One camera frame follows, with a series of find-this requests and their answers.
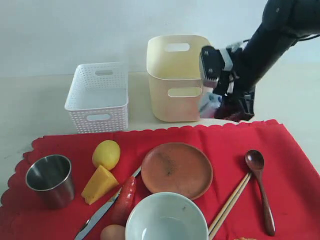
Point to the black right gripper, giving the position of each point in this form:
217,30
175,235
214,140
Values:
218,70

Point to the blue white milk carton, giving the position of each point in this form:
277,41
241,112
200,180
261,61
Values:
209,104

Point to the yellow lemon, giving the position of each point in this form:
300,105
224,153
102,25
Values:
106,154

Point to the yellow cheese wedge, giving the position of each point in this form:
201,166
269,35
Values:
101,182

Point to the red sausage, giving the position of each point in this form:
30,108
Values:
124,203

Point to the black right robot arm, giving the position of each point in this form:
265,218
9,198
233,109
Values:
284,23

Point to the cream plastic bin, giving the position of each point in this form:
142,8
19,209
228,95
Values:
175,84

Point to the dark wooden spoon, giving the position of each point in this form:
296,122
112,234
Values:
256,163

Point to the brown wooden plate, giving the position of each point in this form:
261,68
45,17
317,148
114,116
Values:
178,168

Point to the white perforated plastic basket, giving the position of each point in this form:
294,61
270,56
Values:
98,98

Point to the pale green ceramic bowl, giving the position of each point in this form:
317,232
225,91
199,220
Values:
166,216

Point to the right bamboo chopstick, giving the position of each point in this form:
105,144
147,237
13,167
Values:
230,207

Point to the orange bread piece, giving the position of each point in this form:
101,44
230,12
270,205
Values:
244,238

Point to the brown egg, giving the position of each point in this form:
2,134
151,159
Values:
113,232

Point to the red scalloped table cloth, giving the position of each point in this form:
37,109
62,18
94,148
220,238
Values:
291,182

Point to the stainless steel cup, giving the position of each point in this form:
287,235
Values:
51,178

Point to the steel table knife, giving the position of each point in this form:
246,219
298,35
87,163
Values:
95,218

